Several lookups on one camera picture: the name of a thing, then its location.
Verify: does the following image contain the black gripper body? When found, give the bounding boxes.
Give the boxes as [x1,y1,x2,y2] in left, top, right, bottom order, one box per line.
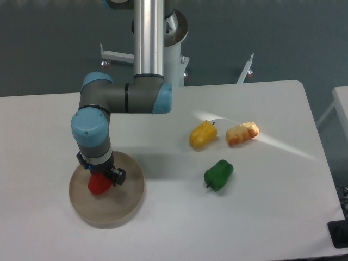
[87,156,114,179]

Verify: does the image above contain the green toy bell pepper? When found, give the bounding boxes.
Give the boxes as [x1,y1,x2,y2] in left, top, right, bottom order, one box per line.
[203,159,234,191]

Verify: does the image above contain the beige round plate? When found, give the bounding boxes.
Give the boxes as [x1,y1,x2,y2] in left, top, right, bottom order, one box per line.
[69,151,145,229]

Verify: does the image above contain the orange toy bread piece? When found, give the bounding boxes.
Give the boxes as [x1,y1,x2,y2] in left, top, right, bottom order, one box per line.
[225,121,260,147]

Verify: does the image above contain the red toy bell pepper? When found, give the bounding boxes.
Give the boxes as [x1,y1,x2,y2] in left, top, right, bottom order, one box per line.
[88,173,113,195]

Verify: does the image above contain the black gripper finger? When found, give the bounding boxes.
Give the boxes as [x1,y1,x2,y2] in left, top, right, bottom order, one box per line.
[76,151,89,170]
[106,168,126,187]

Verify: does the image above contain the black box at edge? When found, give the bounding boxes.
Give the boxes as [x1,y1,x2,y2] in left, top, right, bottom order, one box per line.
[327,220,348,249]

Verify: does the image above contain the yellow toy bell pepper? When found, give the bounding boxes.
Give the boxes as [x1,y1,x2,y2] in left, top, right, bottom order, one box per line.
[189,120,218,150]

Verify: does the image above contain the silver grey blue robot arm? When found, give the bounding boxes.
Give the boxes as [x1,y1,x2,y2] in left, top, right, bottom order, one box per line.
[71,1,189,185]

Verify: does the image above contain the white side table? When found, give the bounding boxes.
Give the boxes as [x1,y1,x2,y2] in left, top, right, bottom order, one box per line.
[316,86,347,135]

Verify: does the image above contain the black cables at right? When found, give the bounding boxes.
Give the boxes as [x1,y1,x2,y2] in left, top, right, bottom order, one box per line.
[335,184,348,220]

